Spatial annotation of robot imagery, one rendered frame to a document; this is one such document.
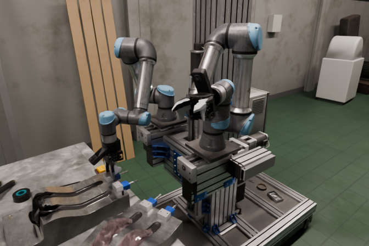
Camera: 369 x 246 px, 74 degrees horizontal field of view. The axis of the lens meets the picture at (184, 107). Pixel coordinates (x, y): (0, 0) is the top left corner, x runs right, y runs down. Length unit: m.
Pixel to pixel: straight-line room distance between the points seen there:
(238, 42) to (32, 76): 2.59
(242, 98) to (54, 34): 2.51
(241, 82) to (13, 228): 1.18
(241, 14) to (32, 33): 2.36
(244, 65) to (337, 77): 5.01
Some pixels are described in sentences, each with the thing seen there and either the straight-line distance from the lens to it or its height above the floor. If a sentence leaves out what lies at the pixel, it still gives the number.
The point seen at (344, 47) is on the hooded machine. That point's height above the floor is 1.18.
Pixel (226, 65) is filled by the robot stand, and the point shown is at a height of 1.45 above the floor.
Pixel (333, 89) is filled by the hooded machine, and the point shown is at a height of 0.32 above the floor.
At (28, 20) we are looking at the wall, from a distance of 3.23.
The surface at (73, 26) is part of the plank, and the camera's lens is 3.07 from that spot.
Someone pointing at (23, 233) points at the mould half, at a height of 0.86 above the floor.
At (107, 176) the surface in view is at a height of 0.92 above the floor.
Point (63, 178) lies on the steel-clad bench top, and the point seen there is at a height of 0.80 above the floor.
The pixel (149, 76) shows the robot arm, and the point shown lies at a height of 1.42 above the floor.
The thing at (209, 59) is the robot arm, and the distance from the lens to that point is 1.11.
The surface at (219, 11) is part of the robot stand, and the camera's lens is 1.42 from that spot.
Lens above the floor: 1.69
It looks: 19 degrees down
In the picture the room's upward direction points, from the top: straight up
